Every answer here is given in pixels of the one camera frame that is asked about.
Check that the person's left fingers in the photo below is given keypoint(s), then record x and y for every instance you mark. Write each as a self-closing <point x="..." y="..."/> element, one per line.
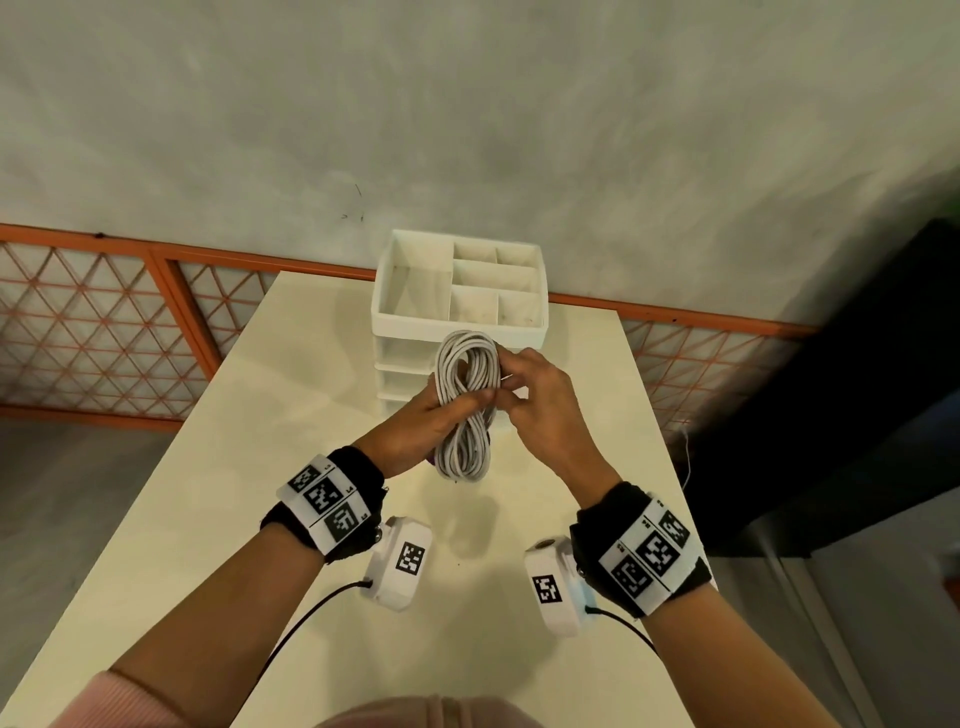
<point x="474" y="405"/>

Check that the white drawer organizer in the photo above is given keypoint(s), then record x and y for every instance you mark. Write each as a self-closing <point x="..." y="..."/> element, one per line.
<point x="420" y="300"/>

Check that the person's right forearm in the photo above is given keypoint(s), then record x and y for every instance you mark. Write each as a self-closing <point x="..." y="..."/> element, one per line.
<point x="720" y="667"/>

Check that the person's left forearm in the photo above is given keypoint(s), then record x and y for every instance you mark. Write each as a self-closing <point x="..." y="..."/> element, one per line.
<point x="225" y="637"/>

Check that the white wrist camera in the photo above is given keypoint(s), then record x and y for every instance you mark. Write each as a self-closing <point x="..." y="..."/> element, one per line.
<point x="555" y="589"/>
<point x="401" y="562"/>

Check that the black wrist band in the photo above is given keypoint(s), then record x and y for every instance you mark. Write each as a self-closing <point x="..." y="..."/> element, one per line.
<point x="330" y="499"/>
<point x="645" y="555"/>

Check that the orange metal mesh fence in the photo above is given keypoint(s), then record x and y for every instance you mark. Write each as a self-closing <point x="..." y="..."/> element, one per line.
<point x="97" y="330"/>

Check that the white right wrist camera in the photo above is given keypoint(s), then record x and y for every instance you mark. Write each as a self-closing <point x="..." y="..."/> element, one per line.
<point x="555" y="589"/>

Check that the person's left hand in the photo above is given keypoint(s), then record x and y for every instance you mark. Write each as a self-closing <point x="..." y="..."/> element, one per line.
<point x="405" y="439"/>

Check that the black cabinet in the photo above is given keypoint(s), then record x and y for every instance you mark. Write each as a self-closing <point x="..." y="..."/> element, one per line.
<point x="840" y="405"/>

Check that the pink sleeve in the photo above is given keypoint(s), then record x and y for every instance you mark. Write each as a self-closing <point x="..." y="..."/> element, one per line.
<point x="112" y="705"/>

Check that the person's right thumb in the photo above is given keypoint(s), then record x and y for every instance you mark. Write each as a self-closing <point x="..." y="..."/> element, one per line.
<point x="508" y="401"/>

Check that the person's right hand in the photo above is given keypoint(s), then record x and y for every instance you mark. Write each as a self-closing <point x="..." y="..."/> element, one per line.
<point x="555" y="427"/>

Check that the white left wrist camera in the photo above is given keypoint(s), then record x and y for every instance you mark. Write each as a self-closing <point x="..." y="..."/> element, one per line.
<point x="401" y="562"/>

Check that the black right wrist band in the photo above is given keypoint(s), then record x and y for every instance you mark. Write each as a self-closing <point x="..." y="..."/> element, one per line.
<point x="645" y="555"/>

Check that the black left wrist band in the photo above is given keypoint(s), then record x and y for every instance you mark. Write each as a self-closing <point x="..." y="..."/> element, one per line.
<point x="330" y="499"/>

